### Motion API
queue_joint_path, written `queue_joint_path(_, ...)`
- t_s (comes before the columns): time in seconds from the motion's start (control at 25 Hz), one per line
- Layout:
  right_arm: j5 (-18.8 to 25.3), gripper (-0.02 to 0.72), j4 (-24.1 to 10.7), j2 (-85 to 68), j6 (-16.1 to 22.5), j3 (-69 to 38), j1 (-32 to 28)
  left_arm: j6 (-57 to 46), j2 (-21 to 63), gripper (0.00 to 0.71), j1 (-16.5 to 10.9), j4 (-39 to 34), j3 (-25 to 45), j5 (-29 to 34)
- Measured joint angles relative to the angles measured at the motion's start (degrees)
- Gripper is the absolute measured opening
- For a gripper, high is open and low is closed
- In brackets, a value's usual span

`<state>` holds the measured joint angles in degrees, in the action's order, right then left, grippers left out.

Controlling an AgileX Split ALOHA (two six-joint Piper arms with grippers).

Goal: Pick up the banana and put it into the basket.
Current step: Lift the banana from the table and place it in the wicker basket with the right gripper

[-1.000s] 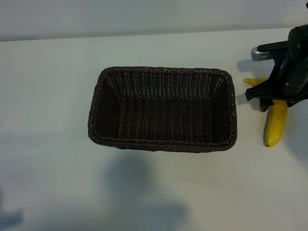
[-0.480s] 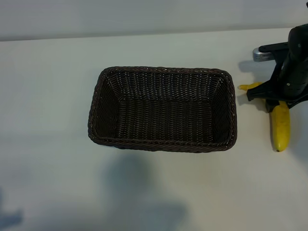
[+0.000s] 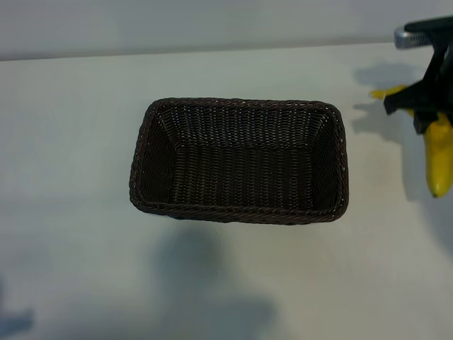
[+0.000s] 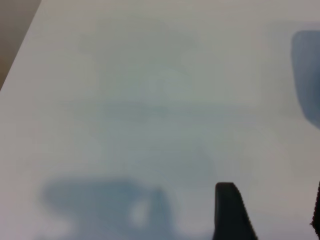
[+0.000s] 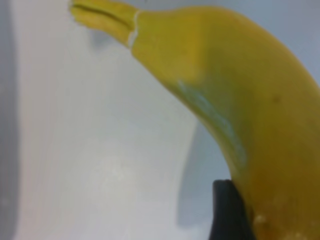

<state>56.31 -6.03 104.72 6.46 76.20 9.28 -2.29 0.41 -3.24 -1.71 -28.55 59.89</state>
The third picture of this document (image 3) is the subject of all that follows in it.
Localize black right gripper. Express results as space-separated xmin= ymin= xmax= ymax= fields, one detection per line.
xmin=383 ymin=45 xmax=453 ymax=135

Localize yellow banana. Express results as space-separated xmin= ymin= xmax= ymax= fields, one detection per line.
xmin=369 ymin=84 xmax=453 ymax=198

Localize dark brown wicker basket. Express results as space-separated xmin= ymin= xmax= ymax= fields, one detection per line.
xmin=129 ymin=98 xmax=347 ymax=224

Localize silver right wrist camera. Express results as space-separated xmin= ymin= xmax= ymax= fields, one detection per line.
xmin=394 ymin=30 xmax=433 ymax=50

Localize black right camera bracket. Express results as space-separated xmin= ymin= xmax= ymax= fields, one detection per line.
xmin=404 ymin=16 xmax=453 ymax=36

